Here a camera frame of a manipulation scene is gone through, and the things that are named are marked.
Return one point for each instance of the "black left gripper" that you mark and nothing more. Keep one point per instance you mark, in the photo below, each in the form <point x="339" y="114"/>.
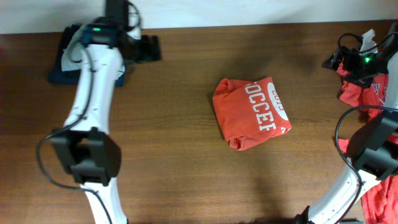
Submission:
<point x="146" y="53"/>

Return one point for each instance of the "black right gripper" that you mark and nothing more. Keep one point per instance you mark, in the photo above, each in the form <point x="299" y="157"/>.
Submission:
<point x="352" y="55"/>

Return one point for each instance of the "red FRAM t-shirt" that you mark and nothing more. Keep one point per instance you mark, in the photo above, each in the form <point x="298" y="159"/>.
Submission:
<point x="249" y="113"/>

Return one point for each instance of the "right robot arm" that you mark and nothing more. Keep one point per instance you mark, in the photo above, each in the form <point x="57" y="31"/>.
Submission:
<point x="348" y="188"/>

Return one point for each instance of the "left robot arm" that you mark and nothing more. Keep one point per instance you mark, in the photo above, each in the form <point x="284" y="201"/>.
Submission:
<point x="83" y="144"/>

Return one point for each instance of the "light grey crumpled garment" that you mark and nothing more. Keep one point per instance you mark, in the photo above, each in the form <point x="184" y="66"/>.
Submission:
<point x="98" y="45"/>

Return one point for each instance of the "folded dark navy garment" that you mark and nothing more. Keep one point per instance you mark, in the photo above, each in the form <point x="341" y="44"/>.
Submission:
<point x="55" y="76"/>

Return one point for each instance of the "red soccer t-shirt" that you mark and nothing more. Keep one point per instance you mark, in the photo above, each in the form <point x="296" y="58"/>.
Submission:
<point x="373" y="147"/>

